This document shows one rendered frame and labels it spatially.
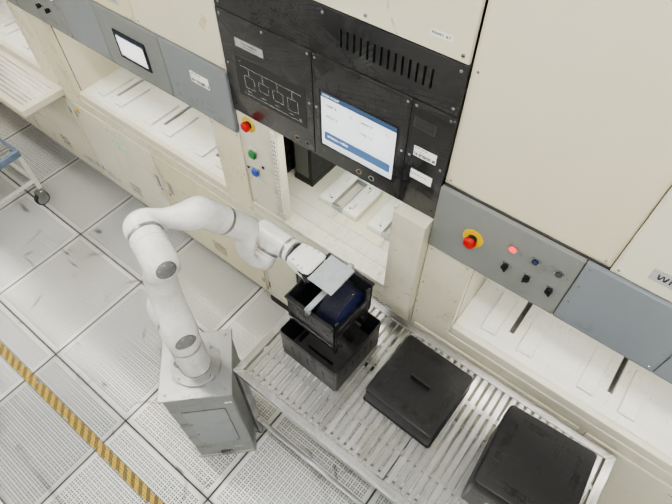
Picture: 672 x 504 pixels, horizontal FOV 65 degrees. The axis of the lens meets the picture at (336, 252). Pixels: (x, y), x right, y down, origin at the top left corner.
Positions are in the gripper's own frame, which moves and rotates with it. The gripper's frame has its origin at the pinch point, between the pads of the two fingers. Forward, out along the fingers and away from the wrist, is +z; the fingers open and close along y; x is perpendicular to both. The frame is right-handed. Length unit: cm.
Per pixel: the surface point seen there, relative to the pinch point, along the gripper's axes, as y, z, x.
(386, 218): -58, -16, -36
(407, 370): -7, 31, -40
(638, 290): -31, 75, 30
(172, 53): -27, -100, 26
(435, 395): -5, 44, -40
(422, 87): -30, 6, 59
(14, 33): -35, -284, -41
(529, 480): 5, 82, -25
